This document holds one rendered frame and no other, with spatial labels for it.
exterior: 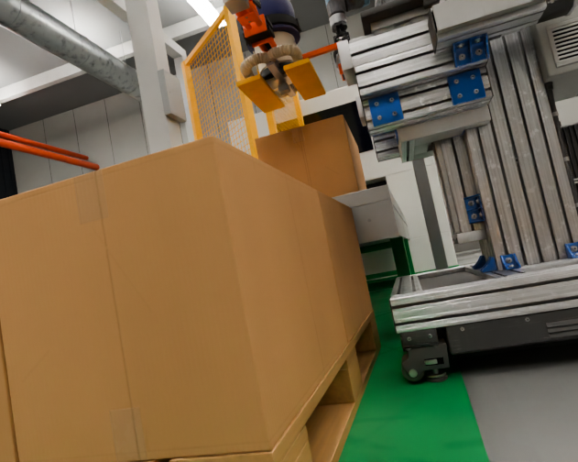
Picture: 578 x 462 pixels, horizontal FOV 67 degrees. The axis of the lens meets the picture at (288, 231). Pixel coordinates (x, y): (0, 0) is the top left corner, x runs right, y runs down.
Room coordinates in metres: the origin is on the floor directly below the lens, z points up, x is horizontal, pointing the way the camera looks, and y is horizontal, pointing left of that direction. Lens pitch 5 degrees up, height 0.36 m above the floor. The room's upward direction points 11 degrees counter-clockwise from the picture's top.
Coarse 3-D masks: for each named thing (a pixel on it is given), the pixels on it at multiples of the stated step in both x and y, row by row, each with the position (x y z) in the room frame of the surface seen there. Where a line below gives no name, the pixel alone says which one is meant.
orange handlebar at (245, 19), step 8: (248, 0) 1.30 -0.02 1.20; (248, 8) 1.32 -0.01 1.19; (240, 16) 1.35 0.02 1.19; (248, 16) 1.36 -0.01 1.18; (256, 16) 1.37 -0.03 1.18; (248, 24) 1.41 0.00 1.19; (256, 24) 1.42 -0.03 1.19; (264, 48) 1.58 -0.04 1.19; (328, 48) 1.70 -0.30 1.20; (336, 48) 1.69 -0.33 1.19; (304, 56) 1.72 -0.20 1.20; (312, 56) 1.72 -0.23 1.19
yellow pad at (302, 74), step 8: (288, 64) 1.54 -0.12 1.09; (296, 64) 1.53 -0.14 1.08; (304, 64) 1.53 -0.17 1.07; (288, 72) 1.56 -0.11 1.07; (296, 72) 1.58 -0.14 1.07; (304, 72) 1.59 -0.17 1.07; (312, 72) 1.61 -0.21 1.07; (296, 80) 1.64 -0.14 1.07; (304, 80) 1.66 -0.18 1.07; (312, 80) 1.67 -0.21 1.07; (320, 80) 1.72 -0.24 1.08; (304, 88) 1.73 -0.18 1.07; (312, 88) 1.75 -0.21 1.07; (320, 88) 1.77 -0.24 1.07; (304, 96) 1.82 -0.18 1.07; (312, 96) 1.84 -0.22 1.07
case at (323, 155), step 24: (336, 120) 1.79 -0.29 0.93; (264, 144) 1.88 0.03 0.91; (288, 144) 1.85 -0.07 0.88; (312, 144) 1.82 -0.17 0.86; (336, 144) 1.80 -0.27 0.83; (288, 168) 1.85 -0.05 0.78; (312, 168) 1.83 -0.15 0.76; (336, 168) 1.80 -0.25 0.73; (360, 168) 2.19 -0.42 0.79; (336, 192) 1.81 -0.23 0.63
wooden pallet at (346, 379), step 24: (360, 336) 1.30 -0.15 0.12; (336, 360) 0.96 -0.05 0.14; (360, 360) 1.45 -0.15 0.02; (336, 384) 1.06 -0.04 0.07; (360, 384) 1.16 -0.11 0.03; (312, 408) 0.73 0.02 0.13; (336, 408) 1.04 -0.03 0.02; (288, 432) 0.61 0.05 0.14; (312, 432) 0.92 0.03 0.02; (336, 432) 0.90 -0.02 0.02; (192, 456) 0.58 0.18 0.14; (216, 456) 0.57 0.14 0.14; (240, 456) 0.56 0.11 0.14; (264, 456) 0.55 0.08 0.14; (288, 456) 0.59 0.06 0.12; (312, 456) 0.81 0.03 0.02; (336, 456) 0.81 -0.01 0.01
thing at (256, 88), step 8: (248, 80) 1.57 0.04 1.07; (256, 80) 1.57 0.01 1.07; (264, 80) 1.61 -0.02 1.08; (240, 88) 1.61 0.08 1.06; (248, 88) 1.62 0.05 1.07; (256, 88) 1.64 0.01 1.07; (264, 88) 1.65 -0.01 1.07; (248, 96) 1.70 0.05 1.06; (256, 96) 1.72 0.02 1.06; (264, 96) 1.73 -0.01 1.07; (272, 96) 1.75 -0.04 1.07; (256, 104) 1.80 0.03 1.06; (264, 104) 1.82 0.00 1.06; (272, 104) 1.83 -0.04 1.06; (280, 104) 1.85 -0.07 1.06; (264, 112) 1.90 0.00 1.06
